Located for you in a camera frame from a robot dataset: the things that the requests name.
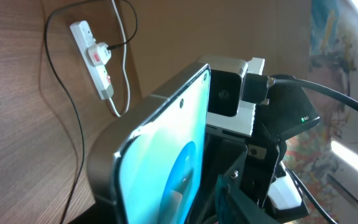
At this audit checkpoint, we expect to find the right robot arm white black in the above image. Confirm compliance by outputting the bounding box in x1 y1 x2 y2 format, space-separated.
187 70 320 223

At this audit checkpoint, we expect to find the white charger plug adapter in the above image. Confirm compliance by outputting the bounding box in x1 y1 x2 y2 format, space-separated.
87 42 112 67

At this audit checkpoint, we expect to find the white power strip cord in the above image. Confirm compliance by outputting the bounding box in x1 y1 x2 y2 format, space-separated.
106 0 132 118

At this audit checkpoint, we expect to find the white power strip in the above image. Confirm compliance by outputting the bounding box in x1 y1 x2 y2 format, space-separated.
70 21 114 100

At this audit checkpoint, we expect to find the black charging cable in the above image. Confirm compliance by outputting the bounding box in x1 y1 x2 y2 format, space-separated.
43 0 139 224

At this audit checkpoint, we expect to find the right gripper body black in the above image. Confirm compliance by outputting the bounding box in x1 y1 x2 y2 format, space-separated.
194 124 282 223

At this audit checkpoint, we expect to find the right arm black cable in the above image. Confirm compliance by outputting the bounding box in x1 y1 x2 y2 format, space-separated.
267 74 358 127

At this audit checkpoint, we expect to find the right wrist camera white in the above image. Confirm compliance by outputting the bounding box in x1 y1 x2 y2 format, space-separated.
198 55 265 137

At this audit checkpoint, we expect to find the blue screen smartphone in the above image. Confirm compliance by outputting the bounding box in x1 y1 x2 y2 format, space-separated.
86 61 212 224

